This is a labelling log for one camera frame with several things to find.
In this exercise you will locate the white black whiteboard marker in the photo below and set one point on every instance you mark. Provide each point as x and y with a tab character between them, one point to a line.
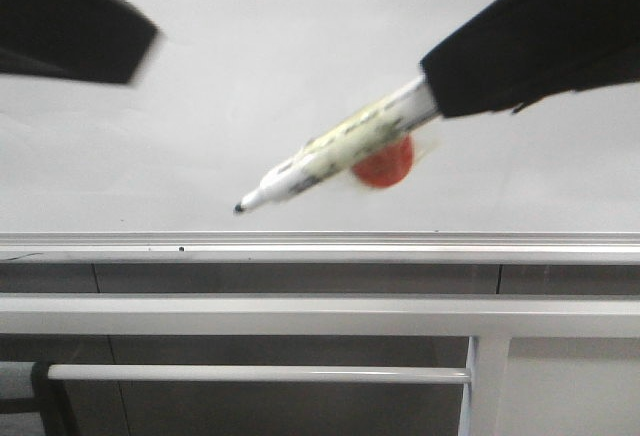
362	134

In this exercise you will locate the white metal stand frame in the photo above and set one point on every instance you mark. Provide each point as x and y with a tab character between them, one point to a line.
491	322

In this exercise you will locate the red round magnet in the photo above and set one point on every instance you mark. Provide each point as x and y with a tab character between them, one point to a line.
388	166

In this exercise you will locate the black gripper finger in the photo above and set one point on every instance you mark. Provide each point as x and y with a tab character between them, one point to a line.
98	41
517	52

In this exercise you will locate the white horizontal rod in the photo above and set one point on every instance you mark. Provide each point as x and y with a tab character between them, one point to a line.
239	373

